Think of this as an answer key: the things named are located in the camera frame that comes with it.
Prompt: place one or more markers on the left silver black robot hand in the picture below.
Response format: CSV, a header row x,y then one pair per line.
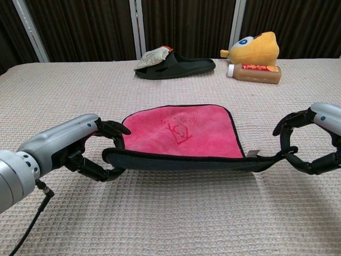
x,y
53,138

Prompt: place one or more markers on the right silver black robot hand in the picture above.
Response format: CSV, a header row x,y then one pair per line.
x,y
329,114

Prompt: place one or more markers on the pink towel with black trim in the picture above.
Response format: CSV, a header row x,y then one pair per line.
x,y
186,138

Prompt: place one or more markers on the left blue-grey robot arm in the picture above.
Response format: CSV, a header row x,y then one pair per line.
x,y
13,181

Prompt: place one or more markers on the brown juice bottle red label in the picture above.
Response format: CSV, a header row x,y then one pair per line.
x,y
253,76

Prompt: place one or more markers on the yellow plush toy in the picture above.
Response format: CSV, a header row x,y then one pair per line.
x,y
255,50

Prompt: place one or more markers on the dark pleated curtain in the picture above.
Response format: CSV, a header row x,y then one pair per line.
x,y
80,26

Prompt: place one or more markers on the white crumpled snack packet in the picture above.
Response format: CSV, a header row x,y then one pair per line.
x,y
152,58

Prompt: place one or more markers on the beige waffle weave tablecloth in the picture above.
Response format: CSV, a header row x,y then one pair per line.
x,y
160,213

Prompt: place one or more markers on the black rubber slipper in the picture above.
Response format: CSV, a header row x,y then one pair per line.
x,y
186,66

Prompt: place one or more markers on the grey metal frame post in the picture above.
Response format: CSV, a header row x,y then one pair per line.
x,y
29,29
237,24
137,26

